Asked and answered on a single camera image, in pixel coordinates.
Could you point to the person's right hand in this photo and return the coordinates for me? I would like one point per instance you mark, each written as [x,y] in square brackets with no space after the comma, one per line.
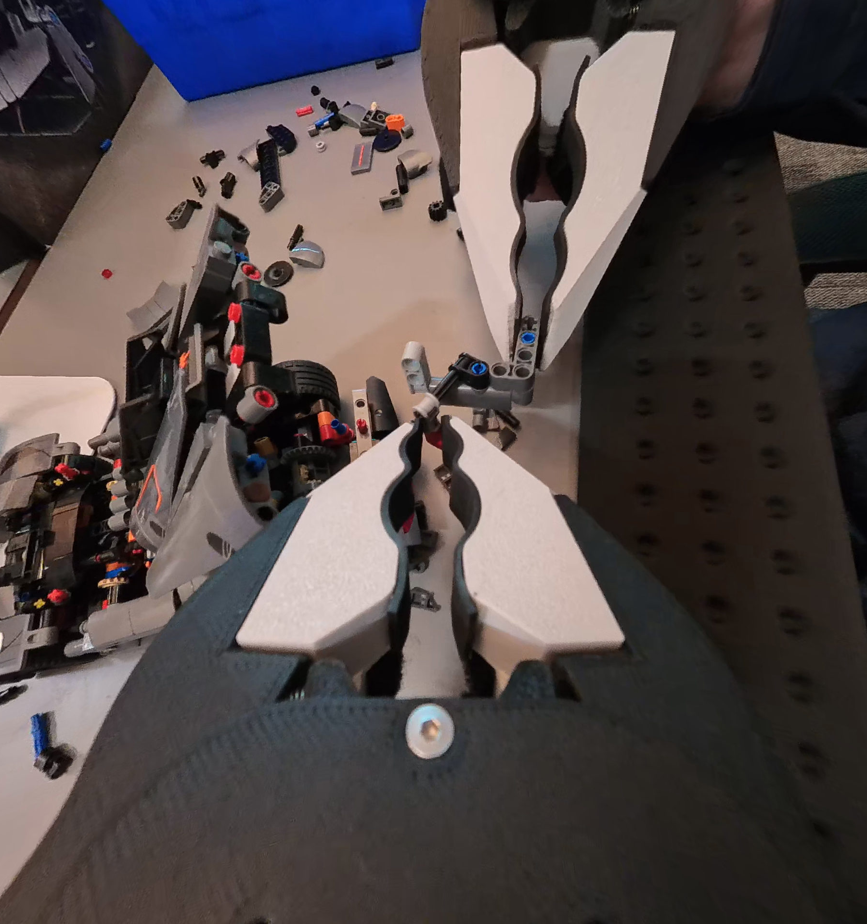
[729,50]

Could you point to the white booklet stand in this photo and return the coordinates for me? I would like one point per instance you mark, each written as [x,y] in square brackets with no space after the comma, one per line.
[43,411]

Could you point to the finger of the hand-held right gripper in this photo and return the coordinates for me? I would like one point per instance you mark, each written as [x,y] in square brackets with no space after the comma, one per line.
[614,144]
[487,144]

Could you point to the black grey lego car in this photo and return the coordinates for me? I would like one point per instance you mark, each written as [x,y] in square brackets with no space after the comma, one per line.
[209,346]

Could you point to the person's legs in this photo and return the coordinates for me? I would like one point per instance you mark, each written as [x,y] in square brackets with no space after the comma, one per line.
[866,469]

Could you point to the person's right forearm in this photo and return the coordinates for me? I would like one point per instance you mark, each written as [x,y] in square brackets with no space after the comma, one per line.
[823,65]

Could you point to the blue lego axle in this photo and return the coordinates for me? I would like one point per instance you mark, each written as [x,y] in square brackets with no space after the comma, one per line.
[41,733]

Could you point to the grey lego lever assembly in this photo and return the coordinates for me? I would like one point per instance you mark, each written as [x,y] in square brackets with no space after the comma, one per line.
[509,375]

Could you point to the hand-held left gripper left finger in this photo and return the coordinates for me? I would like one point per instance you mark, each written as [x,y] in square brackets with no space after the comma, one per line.
[325,570]

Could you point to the dark green chair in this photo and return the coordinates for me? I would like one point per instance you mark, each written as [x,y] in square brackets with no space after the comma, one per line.
[852,231]

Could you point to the light grey lego bracket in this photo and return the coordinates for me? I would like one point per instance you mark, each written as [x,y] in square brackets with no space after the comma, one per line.
[482,417]

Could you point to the dark lego tile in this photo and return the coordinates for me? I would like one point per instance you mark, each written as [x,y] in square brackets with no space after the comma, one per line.
[508,437]

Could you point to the dark lego set box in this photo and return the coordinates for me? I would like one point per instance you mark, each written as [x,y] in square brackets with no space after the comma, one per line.
[36,86]

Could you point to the scattered loose lego pieces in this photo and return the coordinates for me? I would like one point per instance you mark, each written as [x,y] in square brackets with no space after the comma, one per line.
[271,173]

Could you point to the dark grey lego clip plate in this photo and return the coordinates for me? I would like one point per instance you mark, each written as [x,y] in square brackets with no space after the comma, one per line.
[421,599]

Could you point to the blue plastic bin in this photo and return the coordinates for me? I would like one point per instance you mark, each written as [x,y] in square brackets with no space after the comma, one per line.
[260,43]

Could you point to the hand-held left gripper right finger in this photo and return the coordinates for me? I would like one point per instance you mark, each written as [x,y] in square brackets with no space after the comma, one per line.
[541,577]

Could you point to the black lego body section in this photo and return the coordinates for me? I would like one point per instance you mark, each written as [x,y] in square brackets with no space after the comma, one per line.
[36,520]

